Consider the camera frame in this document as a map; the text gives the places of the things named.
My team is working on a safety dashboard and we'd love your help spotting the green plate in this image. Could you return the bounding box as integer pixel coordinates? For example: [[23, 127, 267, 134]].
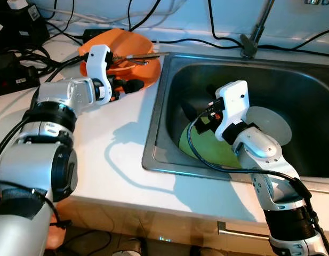
[[178, 121, 243, 169]]

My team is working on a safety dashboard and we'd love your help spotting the orange bowl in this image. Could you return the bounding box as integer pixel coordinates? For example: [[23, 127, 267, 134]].
[[79, 28, 156, 73]]

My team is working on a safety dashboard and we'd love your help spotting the white kitchen base cabinet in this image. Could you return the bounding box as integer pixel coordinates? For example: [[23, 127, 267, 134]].
[[58, 184, 329, 256]]

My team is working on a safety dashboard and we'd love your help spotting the black power adapter brick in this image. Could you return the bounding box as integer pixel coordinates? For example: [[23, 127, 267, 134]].
[[82, 28, 110, 44]]

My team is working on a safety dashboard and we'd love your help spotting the chrome faucet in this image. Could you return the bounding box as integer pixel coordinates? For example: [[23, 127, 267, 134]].
[[239, 0, 277, 59]]

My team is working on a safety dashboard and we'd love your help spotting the stainless steel sink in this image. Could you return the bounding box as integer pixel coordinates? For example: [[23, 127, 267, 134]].
[[142, 51, 329, 186]]

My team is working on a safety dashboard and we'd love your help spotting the black power strip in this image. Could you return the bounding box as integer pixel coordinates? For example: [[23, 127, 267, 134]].
[[0, 51, 41, 98]]

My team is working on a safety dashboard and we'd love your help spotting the black box with white labels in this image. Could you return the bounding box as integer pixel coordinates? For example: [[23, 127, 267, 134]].
[[0, 0, 51, 51]]

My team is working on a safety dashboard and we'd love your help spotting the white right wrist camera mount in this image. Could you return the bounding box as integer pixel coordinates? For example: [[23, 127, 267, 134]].
[[213, 80, 250, 142]]

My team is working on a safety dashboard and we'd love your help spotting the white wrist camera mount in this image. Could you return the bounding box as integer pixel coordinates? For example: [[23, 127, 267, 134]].
[[85, 44, 115, 105], [213, 80, 250, 142]]

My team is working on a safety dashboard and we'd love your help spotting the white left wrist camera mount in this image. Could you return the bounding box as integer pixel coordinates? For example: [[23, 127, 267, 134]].
[[85, 44, 115, 105]]

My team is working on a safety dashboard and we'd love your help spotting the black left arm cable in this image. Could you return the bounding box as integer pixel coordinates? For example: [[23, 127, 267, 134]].
[[42, 53, 90, 85]]

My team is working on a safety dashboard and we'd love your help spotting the silver drawer handle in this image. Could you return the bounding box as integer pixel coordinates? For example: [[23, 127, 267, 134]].
[[217, 221, 272, 242]]

